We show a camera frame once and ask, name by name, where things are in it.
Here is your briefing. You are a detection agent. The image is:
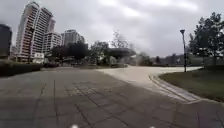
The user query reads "leafy green tree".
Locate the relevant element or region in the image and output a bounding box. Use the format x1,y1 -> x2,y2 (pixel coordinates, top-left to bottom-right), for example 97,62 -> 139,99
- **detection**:
89,40 -> 111,66

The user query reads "bare pale tree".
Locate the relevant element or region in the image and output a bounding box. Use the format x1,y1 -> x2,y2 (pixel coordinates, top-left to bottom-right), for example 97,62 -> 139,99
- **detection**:
111,30 -> 130,50

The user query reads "clump of dark trees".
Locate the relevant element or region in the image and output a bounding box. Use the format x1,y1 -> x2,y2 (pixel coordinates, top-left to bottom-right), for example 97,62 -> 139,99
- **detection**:
51,41 -> 90,65

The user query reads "grey stone slab path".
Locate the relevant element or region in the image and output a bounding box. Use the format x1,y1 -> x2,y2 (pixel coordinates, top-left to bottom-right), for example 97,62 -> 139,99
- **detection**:
0,65 -> 224,128

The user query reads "grey tower building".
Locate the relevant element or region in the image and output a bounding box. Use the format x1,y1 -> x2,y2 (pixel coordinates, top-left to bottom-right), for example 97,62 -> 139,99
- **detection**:
60,29 -> 86,48

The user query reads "distant row of trees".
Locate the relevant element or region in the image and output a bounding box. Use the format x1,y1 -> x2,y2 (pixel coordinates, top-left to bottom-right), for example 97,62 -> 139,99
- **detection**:
136,52 -> 205,67

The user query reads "white mid-rise block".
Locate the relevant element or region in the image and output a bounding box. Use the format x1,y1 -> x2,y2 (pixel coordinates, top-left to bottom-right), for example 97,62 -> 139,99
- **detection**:
42,31 -> 63,56

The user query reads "pale stone kerb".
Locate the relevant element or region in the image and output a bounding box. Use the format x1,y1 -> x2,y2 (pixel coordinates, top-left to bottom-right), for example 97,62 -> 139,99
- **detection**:
148,74 -> 202,103

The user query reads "tall white high-rise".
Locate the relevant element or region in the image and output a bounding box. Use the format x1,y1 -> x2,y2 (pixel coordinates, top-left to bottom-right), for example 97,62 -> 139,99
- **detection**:
14,1 -> 57,64

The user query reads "grass lawn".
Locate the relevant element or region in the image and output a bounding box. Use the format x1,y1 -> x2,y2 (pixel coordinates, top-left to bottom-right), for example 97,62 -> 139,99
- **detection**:
158,67 -> 224,103

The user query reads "dark low hedge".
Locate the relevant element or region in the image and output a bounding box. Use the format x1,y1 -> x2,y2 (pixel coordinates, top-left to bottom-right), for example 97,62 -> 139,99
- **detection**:
0,61 -> 45,77

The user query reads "tall dark conifer tree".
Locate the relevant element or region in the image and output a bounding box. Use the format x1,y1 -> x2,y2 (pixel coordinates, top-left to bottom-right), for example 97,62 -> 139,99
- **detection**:
188,12 -> 224,68

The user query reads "dark glass building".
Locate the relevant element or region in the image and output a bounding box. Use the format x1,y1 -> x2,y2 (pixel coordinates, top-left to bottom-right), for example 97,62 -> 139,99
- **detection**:
0,23 -> 14,61

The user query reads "dark street lamp post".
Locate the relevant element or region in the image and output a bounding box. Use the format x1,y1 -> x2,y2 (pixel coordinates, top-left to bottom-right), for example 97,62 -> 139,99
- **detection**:
179,28 -> 189,74

